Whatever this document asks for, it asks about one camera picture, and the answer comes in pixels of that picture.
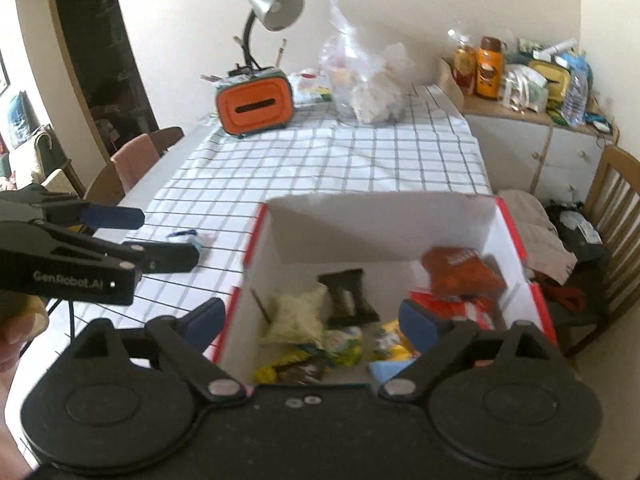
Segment beige cloth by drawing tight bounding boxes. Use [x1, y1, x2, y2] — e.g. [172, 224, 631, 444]
[497, 188, 579, 281]

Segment light wooden chair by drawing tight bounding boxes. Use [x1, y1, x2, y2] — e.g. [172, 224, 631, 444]
[549, 145, 640, 362]

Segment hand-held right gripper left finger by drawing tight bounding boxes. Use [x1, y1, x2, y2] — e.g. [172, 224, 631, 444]
[69, 297, 248, 404]

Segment black snack packet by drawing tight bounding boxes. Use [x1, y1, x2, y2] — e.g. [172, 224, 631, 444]
[317, 268, 381, 325]

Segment green and orange tissue box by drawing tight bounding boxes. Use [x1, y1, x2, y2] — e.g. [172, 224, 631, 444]
[214, 67, 295, 139]

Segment clear plastic bag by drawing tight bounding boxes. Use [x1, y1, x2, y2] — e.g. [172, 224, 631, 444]
[319, 0, 417, 124]

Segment yellow and red bottle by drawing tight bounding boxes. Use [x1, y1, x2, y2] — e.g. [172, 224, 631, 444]
[453, 34, 476, 96]

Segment pink cloth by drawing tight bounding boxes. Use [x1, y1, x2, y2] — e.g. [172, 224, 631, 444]
[110, 133, 161, 194]

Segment white and blue snack packet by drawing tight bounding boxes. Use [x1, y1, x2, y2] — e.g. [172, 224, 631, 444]
[167, 229, 216, 261]

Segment brown triangular snack packet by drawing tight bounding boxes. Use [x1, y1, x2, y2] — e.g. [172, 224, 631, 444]
[420, 246, 507, 299]

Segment red cloth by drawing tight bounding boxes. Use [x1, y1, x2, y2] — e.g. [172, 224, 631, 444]
[542, 274, 586, 311]

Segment clear water bottle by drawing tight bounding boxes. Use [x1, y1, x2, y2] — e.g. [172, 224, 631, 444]
[562, 64, 589, 126]

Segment yellow snack packet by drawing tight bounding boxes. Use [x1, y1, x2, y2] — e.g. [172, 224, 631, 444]
[254, 347, 322, 384]
[374, 322, 419, 361]

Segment black cable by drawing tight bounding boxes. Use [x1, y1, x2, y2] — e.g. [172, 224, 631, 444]
[47, 298, 77, 347]

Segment orange jar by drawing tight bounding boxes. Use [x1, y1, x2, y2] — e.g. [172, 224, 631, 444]
[474, 35, 503, 100]

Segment white side cabinet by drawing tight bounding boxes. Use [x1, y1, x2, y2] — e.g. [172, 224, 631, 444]
[439, 57, 621, 202]

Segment dark shelf unit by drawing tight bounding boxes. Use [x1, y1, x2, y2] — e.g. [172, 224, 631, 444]
[44, 0, 159, 137]

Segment red snack packet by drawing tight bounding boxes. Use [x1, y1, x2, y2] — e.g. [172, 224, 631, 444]
[409, 289, 499, 331]

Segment red and white cardboard box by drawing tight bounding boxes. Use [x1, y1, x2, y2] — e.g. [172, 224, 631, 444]
[212, 190, 559, 391]

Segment grey desk lamp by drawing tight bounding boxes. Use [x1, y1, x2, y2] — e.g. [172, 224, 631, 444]
[232, 0, 306, 74]

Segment green and white candy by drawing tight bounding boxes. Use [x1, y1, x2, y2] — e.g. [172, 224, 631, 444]
[322, 326, 364, 366]

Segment dark bag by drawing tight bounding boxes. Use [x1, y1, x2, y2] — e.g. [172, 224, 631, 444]
[544, 202, 604, 261]

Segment light blue snack packet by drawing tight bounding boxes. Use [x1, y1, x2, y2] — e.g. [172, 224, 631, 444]
[369, 357, 421, 387]

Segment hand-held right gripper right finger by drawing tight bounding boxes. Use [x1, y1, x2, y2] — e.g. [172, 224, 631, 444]
[378, 299, 559, 404]

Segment cream patterned snack packet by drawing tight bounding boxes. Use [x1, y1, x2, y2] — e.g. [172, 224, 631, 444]
[259, 283, 329, 349]

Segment white packets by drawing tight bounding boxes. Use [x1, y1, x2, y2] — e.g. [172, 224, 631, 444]
[502, 64, 549, 114]

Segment yellow tin box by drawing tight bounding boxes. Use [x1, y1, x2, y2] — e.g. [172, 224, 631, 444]
[529, 59, 571, 106]

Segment person's left hand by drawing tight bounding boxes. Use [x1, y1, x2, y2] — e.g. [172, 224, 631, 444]
[0, 295, 50, 376]

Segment dark wooden chair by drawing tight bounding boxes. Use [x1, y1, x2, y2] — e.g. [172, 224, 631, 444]
[82, 126, 185, 206]

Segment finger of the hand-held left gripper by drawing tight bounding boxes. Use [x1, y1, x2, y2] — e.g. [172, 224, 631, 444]
[0, 186, 146, 231]
[65, 232, 201, 275]

